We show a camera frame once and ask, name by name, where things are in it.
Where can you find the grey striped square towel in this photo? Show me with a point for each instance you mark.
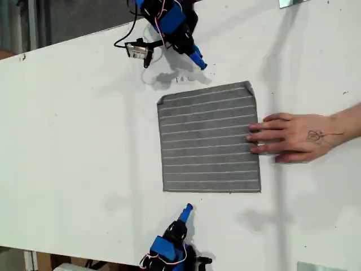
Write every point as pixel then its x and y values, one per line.
pixel 208 141

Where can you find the person's hand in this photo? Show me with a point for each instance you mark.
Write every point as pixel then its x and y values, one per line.
pixel 296 138

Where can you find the white plastic container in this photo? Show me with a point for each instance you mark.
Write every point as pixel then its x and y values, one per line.
pixel 67 267

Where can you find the white table leg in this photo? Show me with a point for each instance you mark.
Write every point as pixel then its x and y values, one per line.
pixel 30 261

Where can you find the black camera stalk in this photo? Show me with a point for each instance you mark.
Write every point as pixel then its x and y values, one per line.
pixel 152 45

